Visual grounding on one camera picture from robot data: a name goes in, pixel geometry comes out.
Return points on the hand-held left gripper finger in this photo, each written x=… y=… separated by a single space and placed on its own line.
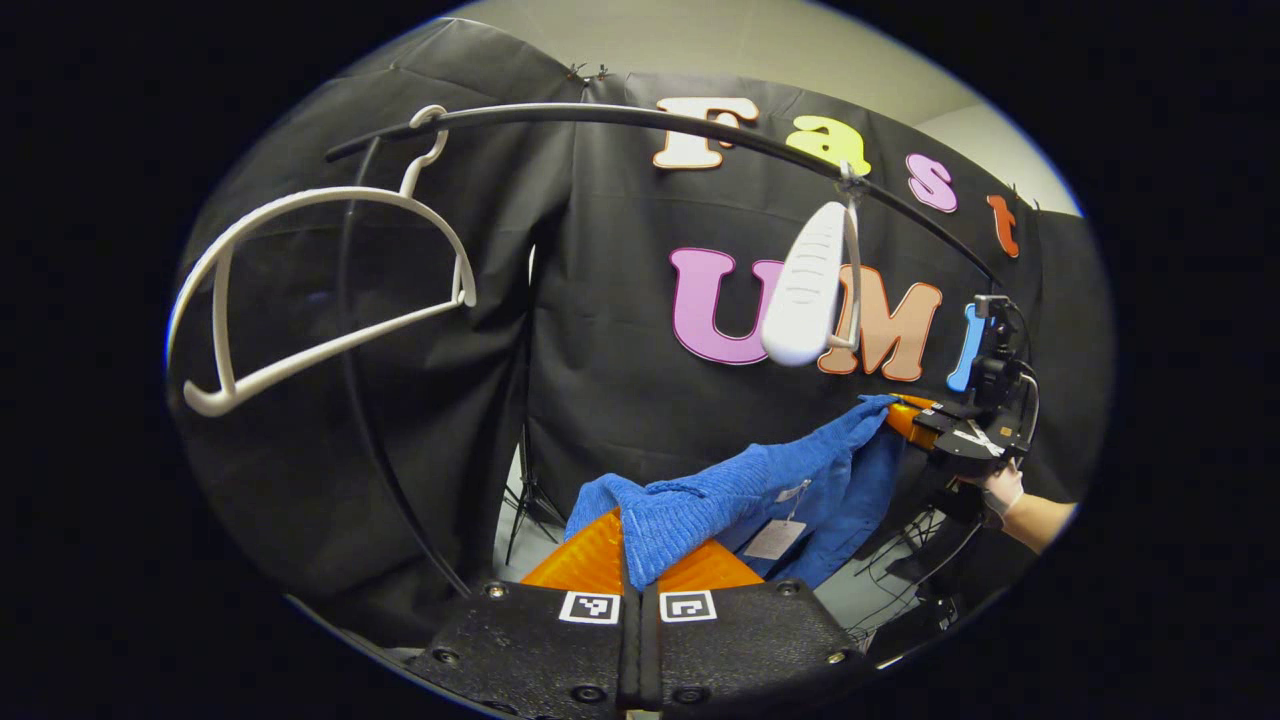
x=630 y=650
x=650 y=650

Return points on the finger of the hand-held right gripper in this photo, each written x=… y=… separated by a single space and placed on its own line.
x=930 y=428
x=950 y=410

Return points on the black metal clothes rack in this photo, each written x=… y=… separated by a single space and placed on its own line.
x=560 y=108

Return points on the white plastic clothes hanger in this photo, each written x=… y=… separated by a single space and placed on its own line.
x=805 y=290
x=224 y=320

